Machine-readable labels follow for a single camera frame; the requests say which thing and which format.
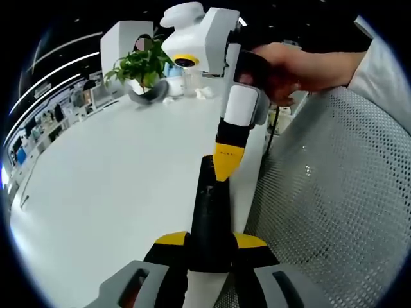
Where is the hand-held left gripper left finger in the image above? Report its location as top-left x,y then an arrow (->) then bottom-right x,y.
96,230 -> 191,308

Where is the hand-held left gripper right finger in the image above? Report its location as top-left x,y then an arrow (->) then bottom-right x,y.
224,232 -> 310,308

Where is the black remote control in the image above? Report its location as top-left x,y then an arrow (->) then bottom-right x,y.
188,155 -> 240,273

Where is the person's right hand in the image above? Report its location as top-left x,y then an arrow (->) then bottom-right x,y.
252,43 -> 322,107

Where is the clear plastic bottle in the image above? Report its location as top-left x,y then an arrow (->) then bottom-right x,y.
182,72 -> 203,97

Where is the green potted plant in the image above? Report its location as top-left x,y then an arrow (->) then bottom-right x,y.
104,35 -> 175,96

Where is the grey mesh chair back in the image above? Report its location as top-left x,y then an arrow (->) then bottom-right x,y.
213,86 -> 411,308

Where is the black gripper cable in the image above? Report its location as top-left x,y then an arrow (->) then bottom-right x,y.
263,105 -> 281,157

